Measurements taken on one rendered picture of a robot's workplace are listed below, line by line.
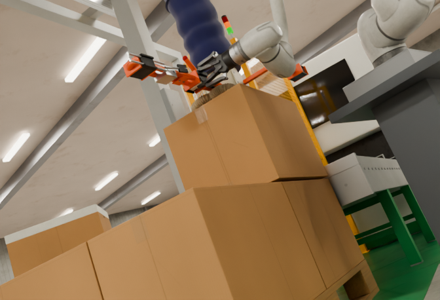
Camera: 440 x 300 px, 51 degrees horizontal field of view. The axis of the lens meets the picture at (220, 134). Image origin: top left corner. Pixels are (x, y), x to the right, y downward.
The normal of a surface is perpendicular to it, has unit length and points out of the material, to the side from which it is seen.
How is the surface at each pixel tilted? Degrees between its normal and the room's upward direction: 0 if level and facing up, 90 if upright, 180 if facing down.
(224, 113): 90
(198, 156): 90
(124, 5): 90
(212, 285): 90
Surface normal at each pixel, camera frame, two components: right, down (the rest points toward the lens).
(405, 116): -0.70, 0.07
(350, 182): -0.49, -0.07
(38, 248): 0.04, -0.30
